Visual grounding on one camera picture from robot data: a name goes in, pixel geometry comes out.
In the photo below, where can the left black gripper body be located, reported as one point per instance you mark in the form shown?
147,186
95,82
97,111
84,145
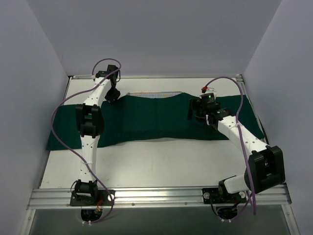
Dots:
112,95

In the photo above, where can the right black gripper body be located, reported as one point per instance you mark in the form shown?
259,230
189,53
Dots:
191,109

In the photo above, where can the green surgical drape cloth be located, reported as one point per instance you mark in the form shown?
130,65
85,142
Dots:
133,118

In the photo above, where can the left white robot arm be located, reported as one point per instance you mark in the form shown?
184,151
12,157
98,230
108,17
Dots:
90,124

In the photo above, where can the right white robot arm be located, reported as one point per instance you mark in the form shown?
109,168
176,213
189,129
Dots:
264,163

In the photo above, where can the metal mesh instrument tray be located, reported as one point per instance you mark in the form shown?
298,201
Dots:
153,94

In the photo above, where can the back aluminium rail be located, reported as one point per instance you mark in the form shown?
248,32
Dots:
79,77

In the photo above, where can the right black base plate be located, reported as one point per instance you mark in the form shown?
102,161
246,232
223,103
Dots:
212,195

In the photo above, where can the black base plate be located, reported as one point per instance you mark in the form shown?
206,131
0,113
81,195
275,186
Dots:
101,198
212,195

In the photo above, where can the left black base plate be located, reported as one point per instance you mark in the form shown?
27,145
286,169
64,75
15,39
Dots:
101,198

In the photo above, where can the front aluminium rail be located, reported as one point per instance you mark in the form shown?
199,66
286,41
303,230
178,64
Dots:
59,198

